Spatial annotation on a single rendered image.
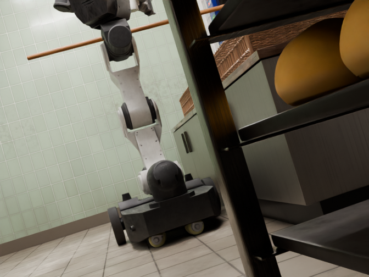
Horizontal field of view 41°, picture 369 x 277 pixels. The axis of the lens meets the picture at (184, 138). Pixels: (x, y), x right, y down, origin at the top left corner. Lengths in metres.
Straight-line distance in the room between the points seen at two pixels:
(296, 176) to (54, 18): 3.38
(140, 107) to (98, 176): 1.91
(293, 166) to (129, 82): 1.25
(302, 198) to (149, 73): 3.06
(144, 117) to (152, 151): 0.18
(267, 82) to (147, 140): 1.10
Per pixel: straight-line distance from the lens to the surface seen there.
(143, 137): 2.45
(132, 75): 2.52
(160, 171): 2.10
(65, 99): 4.35
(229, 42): 1.90
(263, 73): 1.48
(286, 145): 1.47
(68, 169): 4.30
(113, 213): 2.58
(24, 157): 4.35
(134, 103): 2.46
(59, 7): 2.75
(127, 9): 2.59
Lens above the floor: 0.34
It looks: 2 degrees up
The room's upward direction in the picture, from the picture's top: 17 degrees counter-clockwise
